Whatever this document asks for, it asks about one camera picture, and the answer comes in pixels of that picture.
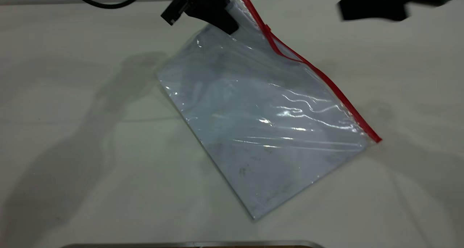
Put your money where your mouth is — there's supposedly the clear plastic zip bag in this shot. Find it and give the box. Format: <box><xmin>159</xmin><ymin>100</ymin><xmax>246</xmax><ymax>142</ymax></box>
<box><xmin>157</xmin><ymin>0</ymin><xmax>383</xmax><ymax>222</ymax></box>

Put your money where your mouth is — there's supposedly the grey metal bar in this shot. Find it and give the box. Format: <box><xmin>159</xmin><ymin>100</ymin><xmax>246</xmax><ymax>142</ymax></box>
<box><xmin>60</xmin><ymin>240</ymin><xmax>325</xmax><ymax>248</ymax></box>

